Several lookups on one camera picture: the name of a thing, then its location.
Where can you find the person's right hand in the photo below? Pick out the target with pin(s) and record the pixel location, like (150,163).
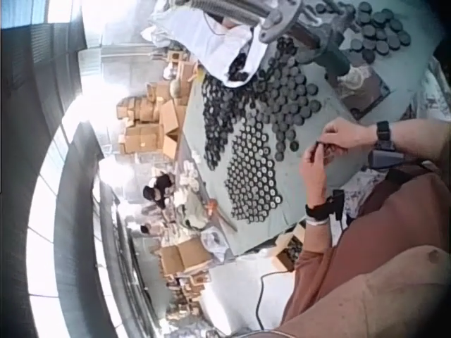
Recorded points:
(354,134)

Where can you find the person's left hand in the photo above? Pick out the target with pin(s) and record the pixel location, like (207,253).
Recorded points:
(314,177)

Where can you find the person's right fingers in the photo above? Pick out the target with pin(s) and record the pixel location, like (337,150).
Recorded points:
(333,132)

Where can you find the person's left fingers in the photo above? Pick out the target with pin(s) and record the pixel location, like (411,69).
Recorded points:
(310,154)

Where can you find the small black cap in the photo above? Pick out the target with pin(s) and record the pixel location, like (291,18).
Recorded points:
(324,147)

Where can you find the black wrist band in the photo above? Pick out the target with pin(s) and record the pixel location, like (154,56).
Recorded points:
(383,130)
(322,209)

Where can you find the dark flat tray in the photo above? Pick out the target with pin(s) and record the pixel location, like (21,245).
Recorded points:
(370,89)

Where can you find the grey box device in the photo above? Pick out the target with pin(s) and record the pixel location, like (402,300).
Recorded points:
(384,160)

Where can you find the group of silver-lined black lids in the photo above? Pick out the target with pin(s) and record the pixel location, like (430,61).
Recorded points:
(253,176)

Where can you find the group of dark closed caps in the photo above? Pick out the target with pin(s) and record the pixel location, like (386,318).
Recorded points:
(267,88)

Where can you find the cardboard box with black caps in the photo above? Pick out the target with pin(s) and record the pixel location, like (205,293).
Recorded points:
(290,250)

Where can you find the grey press machine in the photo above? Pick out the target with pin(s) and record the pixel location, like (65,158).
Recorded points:
(313,31)

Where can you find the patterned cloth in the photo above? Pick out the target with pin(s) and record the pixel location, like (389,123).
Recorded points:
(435,95)

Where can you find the group of black round jars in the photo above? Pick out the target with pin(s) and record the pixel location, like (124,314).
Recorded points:
(382,31)

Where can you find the cluttered table of white items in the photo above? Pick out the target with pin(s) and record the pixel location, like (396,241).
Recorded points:
(192,197)

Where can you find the white plastic bag with caps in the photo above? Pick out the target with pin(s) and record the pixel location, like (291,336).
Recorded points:
(215,38)

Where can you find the heap of cardboard boxes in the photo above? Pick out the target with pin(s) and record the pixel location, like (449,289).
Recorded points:
(155,119)

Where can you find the stack of open cardboard cartons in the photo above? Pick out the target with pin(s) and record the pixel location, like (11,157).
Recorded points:
(183,255)

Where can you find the dark curved beam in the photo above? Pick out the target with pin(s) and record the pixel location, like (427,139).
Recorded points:
(75,229)

